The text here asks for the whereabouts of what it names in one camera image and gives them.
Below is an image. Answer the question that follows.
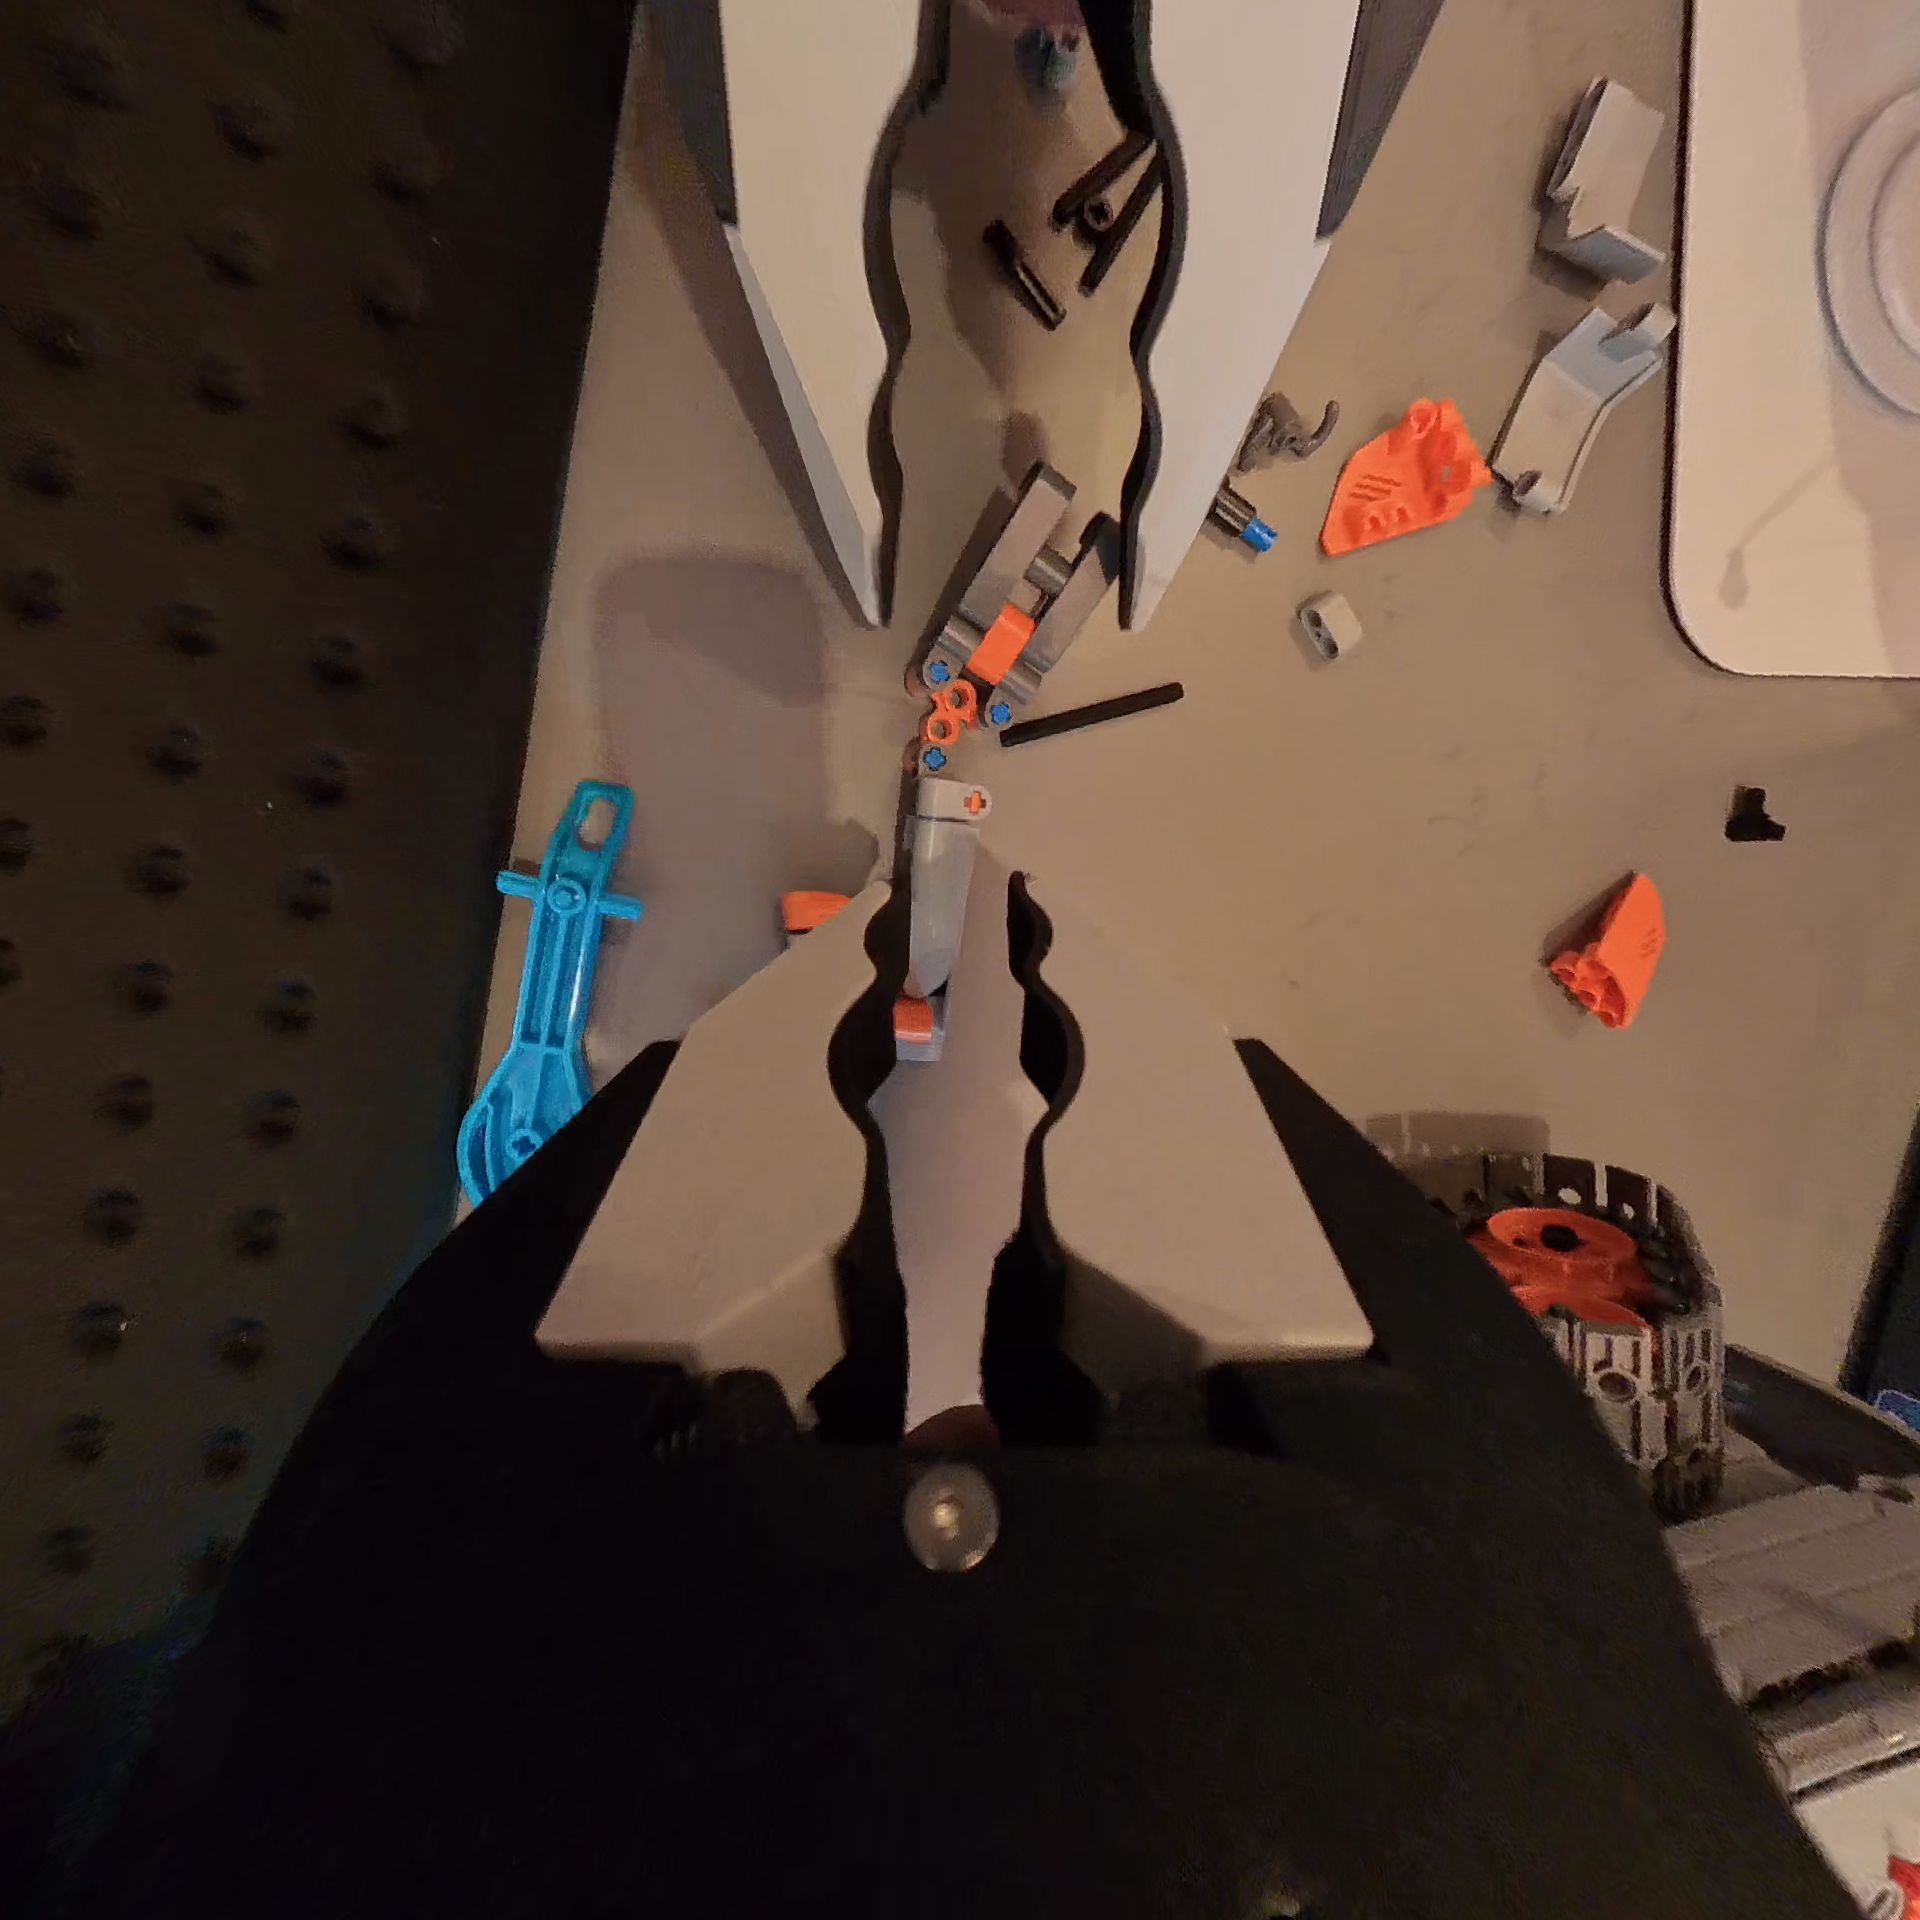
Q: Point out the grey hook piece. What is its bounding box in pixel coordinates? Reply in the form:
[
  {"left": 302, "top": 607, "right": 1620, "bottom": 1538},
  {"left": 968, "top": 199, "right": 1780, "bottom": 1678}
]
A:
[{"left": 1241, "top": 392, "right": 1342, "bottom": 476}]

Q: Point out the grey angular panel piece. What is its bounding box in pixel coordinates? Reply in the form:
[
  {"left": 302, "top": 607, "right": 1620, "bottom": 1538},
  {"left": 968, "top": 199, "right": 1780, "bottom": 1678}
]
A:
[{"left": 1538, "top": 75, "right": 1673, "bottom": 284}]

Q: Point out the white book stand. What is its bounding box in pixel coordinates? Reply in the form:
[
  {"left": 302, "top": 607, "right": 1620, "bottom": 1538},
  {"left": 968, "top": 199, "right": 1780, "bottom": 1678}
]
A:
[{"left": 1665, "top": 0, "right": 1920, "bottom": 681}]

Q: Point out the orange curved brick piece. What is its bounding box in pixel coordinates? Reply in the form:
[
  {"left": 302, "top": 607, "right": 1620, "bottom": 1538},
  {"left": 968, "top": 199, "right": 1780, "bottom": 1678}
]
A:
[{"left": 1546, "top": 871, "right": 1673, "bottom": 1032}]

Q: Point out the grey curved panel piece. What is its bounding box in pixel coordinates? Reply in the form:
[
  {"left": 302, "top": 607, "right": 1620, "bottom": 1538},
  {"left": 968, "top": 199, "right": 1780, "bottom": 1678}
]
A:
[{"left": 1487, "top": 303, "right": 1681, "bottom": 518}]

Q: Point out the black dimpled foam mat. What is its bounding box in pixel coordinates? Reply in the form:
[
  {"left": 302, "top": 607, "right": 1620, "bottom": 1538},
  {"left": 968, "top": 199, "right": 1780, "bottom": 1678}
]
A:
[{"left": 0, "top": 0, "right": 644, "bottom": 1726}]

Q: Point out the teal plastic separator tool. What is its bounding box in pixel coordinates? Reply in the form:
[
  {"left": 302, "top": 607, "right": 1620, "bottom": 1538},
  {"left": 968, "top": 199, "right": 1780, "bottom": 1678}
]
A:
[{"left": 452, "top": 777, "right": 647, "bottom": 1211}]

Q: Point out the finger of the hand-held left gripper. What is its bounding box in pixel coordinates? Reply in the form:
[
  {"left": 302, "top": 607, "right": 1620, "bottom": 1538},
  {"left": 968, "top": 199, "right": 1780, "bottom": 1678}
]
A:
[
  {"left": 719, "top": 0, "right": 953, "bottom": 629},
  {"left": 1114, "top": 0, "right": 1368, "bottom": 632}
]

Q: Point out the orange beam with black axle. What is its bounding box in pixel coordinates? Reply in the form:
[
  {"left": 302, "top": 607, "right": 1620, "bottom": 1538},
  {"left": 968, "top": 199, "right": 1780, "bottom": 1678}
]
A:
[{"left": 778, "top": 774, "right": 994, "bottom": 1064}]

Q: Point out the orange grey brick assembly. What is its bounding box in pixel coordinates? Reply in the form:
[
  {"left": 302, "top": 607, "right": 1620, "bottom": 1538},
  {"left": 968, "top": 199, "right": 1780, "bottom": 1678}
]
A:
[{"left": 906, "top": 460, "right": 1124, "bottom": 784}]

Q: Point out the short black pin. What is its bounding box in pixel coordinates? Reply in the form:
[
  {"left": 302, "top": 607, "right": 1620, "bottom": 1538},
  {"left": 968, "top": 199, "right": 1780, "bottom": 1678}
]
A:
[{"left": 981, "top": 218, "right": 1068, "bottom": 327}]

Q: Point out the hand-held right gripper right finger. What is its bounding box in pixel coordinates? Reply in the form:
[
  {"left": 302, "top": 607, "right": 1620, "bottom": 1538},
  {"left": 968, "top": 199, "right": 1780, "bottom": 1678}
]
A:
[{"left": 986, "top": 871, "right": 1376, "bottom": 1407}]

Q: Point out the grey orange tracked toy vehicle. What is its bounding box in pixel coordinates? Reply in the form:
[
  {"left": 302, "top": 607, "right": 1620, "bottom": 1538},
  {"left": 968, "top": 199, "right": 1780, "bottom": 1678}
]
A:
[{"left": 1362, "top": 1109, "right": 1920, "bottom": 1802}]

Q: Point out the orange pin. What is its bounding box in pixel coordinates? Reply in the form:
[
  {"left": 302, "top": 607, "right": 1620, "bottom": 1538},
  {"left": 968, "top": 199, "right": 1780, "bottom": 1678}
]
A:
[{"left": 1319, "top": 395, "right": 1496, "bottom": 561}]

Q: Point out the long black axle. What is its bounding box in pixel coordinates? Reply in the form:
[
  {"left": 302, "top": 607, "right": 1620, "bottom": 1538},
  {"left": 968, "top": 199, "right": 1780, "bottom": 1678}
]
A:
[{"left": 994, "top": 681, "right": 1188, "bottom": 750}]

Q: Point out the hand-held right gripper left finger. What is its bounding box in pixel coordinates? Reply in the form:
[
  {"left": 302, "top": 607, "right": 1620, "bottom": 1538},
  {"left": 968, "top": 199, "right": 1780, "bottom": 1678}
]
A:
[{"left": 533, "top": 882, "right": 912, "bottom": 1416}]

